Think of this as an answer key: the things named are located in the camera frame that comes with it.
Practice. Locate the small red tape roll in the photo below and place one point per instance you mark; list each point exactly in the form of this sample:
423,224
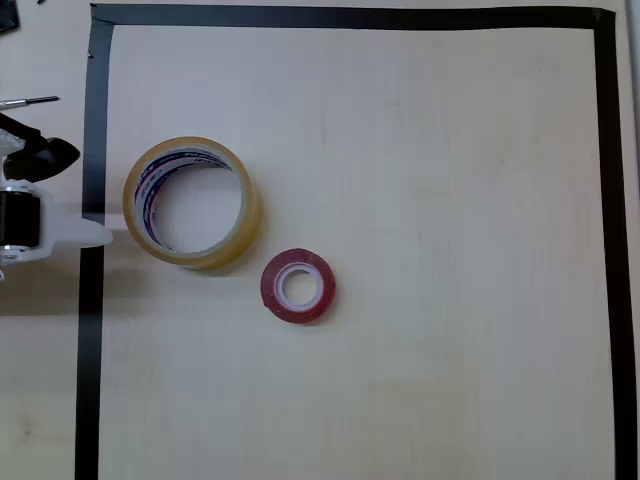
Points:
270,290

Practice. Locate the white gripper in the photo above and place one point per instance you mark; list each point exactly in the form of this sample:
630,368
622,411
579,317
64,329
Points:
52,231

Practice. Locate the flat black object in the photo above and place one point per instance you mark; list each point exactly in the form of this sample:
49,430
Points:
7,12

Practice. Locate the thin black-tipped screwdriver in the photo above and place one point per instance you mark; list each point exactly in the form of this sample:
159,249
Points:
35,100

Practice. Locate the large clear packing tape roll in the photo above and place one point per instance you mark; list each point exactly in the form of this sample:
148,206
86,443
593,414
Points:
250,220

